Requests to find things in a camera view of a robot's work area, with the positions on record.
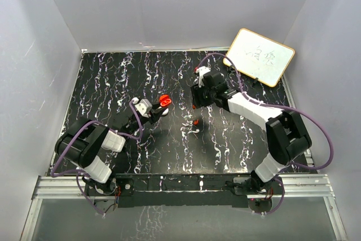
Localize orange earbud charging case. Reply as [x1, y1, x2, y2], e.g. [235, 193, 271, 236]
[159, 94, 172, 108]

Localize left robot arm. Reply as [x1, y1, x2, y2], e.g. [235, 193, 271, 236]
[51, 96, 171, 195]

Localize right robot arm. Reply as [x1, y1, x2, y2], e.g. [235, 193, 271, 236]
[191, 67, 312, 194]

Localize white round disc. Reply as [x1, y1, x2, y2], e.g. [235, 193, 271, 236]
[162, 108, 169, 116]

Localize small whiteboard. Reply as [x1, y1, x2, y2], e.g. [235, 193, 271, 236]
[223, 28, 295, 87]

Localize black base bar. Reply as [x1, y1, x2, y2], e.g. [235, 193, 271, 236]
[85, 173, 283, 208]

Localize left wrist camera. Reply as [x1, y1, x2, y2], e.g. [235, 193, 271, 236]
[132, 97, 152, 117]

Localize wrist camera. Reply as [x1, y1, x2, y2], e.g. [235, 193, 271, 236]
[132, 97, 152, 117]
[195, 66, 211, 88]

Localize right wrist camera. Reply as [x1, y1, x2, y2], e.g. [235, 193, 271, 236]
[195, 66, 211, 88]

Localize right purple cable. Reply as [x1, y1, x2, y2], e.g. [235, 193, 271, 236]
[196, 52, 335, 215]

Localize purple cable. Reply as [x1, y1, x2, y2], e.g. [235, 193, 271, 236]
[196, 52, 335, 215]
[50, 100, 143, 216]

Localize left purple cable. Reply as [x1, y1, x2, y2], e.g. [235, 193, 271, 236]
[50, 100, 143, 216]

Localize aluminium rail frame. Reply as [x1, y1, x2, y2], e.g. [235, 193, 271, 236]
[33, 51, 338, 240]

